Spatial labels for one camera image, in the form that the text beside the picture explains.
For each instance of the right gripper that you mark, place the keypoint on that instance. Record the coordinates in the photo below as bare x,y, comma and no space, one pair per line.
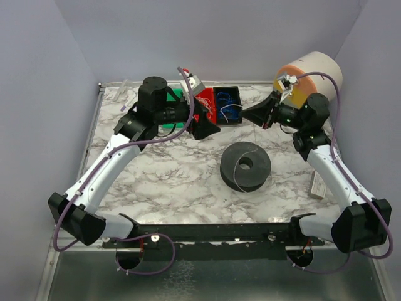
271,110

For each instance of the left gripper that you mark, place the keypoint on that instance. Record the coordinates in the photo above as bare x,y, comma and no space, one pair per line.
194,119

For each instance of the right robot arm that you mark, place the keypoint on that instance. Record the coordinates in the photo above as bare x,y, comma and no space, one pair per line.
363,220

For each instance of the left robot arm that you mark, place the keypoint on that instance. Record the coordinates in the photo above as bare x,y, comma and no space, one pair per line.
75,211

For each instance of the red plastic bin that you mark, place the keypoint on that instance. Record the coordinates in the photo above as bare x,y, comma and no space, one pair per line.
207,99

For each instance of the black plastic bin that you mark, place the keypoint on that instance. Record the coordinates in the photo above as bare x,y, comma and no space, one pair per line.
228,105

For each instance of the green plastic bin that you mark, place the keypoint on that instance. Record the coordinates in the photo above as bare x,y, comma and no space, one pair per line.
170,98

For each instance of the black spool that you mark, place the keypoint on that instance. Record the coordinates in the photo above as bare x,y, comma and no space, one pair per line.
245,166

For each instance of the large cylinder drum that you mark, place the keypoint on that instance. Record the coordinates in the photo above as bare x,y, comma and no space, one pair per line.
312,62

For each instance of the purple capped marker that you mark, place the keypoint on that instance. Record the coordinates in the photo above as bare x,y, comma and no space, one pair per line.
127,105

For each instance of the small white box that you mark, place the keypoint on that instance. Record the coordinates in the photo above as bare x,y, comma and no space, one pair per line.
318,187

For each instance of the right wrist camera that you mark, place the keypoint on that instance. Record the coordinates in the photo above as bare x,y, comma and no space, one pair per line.
286,85

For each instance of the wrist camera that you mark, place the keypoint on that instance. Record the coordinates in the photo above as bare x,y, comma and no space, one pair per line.
286,85
196,85

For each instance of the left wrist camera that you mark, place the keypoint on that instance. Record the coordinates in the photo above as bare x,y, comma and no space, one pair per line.
196,85

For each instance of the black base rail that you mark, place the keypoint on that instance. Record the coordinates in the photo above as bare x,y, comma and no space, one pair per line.
212,242

